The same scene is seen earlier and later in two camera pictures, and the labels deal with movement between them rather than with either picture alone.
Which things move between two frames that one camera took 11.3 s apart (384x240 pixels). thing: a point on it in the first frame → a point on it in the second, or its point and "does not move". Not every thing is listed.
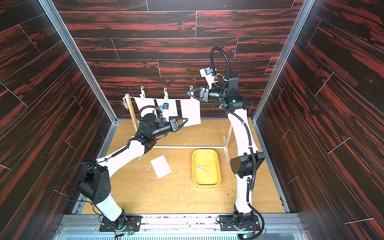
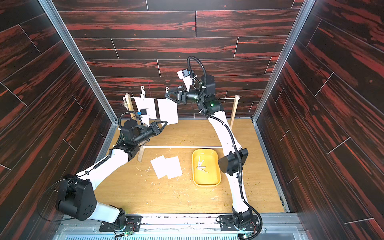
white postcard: (171, 111) does not move
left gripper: (172, 126) → (154, 130)
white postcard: (161, 166) does not move
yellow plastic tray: (206, 168) does not move
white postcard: (190, 109) → (173, 167)
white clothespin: (201, 168) does not move
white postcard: (141, 103) does not move
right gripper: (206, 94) → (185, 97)
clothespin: (166, 96) does not move
